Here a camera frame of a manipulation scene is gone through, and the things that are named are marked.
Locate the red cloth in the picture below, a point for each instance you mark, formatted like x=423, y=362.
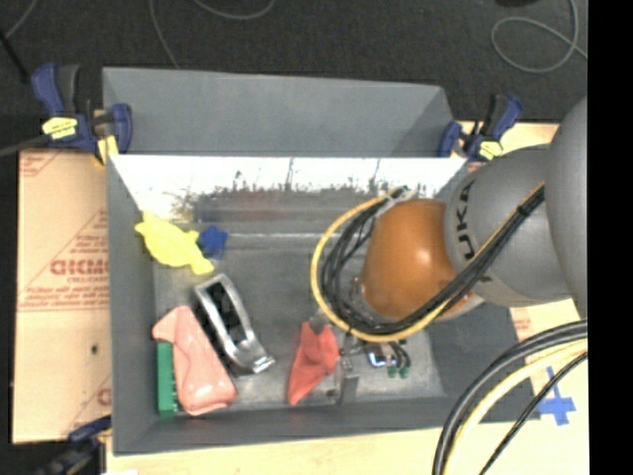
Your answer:
x=311, y=359

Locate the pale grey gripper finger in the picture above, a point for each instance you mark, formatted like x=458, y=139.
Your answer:
x=340, y=381
x=352, y=389

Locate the pink soft toy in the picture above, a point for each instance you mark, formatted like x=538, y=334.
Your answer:
x=198, y=364

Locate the yellow toy animal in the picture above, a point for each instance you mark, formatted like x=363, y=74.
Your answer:
x=170, y=245

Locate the small blue toy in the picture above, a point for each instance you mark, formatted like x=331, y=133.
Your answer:
x=213, y=240

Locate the brown cardboard board red print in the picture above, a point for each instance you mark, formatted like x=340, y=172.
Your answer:
x=59, y=225

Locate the grey metal bin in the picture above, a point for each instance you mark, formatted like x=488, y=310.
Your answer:
x=277, y=290

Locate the green flat block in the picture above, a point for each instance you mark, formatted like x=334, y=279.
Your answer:
x=166, y=384

